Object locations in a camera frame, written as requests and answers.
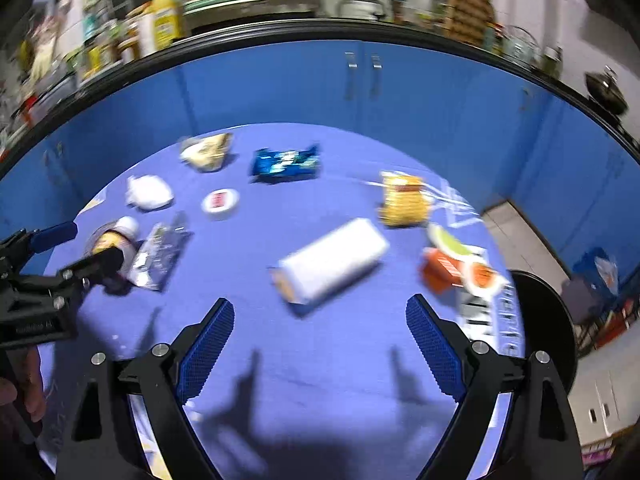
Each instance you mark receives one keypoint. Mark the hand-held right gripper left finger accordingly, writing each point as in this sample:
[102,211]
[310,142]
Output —
[207,350]

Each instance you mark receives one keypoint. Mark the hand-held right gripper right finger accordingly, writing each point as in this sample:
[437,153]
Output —
[434,355]

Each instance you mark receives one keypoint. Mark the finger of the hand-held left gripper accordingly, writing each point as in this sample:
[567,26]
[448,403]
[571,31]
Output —
[55,234]
[97,264]

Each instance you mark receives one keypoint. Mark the brown bottle white cap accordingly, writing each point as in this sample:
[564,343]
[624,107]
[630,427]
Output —
[116,239]

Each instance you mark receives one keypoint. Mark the white carton box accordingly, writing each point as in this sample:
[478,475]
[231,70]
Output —
[334,261]

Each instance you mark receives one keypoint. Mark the beige snack packet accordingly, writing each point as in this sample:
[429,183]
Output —
[206,152]

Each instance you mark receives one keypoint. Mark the blue snack packet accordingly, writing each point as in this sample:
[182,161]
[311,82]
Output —
[285,162]

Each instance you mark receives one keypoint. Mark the person's left hand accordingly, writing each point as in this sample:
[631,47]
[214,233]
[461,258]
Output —
[31,392]

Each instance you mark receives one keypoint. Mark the silver foil packet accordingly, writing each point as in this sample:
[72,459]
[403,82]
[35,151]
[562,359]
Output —
[161,255]

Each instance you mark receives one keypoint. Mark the orange noodle cup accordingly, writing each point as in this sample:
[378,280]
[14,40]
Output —
[452,274]

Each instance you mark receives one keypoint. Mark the white crumpled tissue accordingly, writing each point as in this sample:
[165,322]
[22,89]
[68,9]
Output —
[148,192]

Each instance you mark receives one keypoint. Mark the green and white lid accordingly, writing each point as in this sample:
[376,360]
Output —
[449,244]

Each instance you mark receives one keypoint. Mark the black round bin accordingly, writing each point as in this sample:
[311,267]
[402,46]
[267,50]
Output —
[547,325]

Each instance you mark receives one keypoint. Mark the round white red container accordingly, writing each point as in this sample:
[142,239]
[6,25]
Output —
[220,203]

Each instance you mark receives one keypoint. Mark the yellow snack packet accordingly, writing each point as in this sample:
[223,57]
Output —
[404,200]

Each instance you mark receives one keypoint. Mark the red crate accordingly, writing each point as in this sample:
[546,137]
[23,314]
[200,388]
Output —
[617,322]

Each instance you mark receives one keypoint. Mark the white labelled bottle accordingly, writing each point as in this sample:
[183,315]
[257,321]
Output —
[146,32]

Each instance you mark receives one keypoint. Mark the yellow oil bottle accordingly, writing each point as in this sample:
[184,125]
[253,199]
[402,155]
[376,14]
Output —
[167,15]

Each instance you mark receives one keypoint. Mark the blue kitchen cabinet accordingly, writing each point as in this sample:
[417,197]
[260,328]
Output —
[280,85]

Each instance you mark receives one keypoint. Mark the green tray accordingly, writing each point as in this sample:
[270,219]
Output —
[225,0]

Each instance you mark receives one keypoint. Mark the black wok with lid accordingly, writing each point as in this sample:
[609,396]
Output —
[606,91]

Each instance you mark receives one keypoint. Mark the small glass jar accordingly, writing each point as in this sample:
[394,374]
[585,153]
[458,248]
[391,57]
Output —
[552,62]

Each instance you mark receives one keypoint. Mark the glass teapot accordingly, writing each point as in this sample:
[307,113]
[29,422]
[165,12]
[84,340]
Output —
[522,46]

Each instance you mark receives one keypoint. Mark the wooden rack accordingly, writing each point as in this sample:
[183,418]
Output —
[467,5]

